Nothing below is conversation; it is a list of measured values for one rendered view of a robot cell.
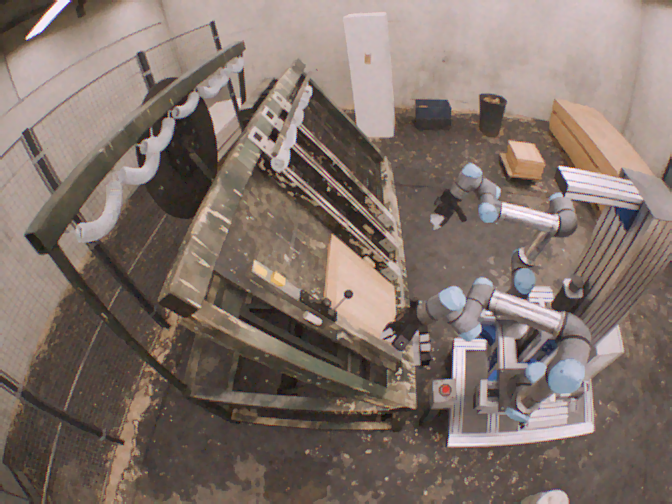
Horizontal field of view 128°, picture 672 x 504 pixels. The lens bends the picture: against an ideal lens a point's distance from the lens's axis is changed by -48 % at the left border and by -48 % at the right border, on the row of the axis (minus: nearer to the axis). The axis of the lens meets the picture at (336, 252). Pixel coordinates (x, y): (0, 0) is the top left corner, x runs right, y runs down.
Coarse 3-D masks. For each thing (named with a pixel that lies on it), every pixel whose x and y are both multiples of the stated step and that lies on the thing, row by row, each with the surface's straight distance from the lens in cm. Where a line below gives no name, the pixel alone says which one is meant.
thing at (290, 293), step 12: (252, 264) 108; (252, 276) 108; (276, 288) 112; (288, 288) 115; (288, 300) 117; (312, 312) 122; (336, 324) 130; (348, 324) 135; (360, 336) 140; (372, 336) 148; (372, 348) 151; (384, 348) 155; (396, 360) 166
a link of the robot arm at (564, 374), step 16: (576, 336) 103; (560, 352) 102; (576, 352) 100; (560, 368) 98; (576, 368) 98; (544, 384) 112; (560, 384) 101; (576, 384) 100; (512, 400) 137; (528, 400) 125; (544, 400) 123; (512, 416) 138; (528, 416) 136
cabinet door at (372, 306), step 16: (336, 240) 157; (336, 256) 151; (352, 256) 163; (336, 272) 145; (352, 272) 157; (368, 272) 170; (336, 288) 141; (352, 288) 152; (368, 288) 164; (384, 288) 180; (336, 304) 137; (352, 304) 147; (368, 304) 159; (384, 304) 173; (352, 320) 142; (368, 320) 154; (384, 320) 168
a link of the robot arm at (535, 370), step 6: (528, 366) 142; (534, 366) 141; (540, 366) 142; (522, 372) 147; (528, 372) 139; (534, 372) 140; (540, 372) 141; (522, 378) 142; (528, 378) 138; (534, 378) 138; (522, 384) 139; (528, 384) 138
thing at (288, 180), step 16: (256, 128) 141; (288, 128) 132; (256, 144) 134; (272, 144) 142; (288, 144) 139; (272, 176) 144; (288, 176) 143; (288, 192) 148; (304, 192) 147; (320, 208) 152; (336, 224) 158; (352, 240) 166; (368, 240) 174; (384, 256) 183; (384, 272) 187
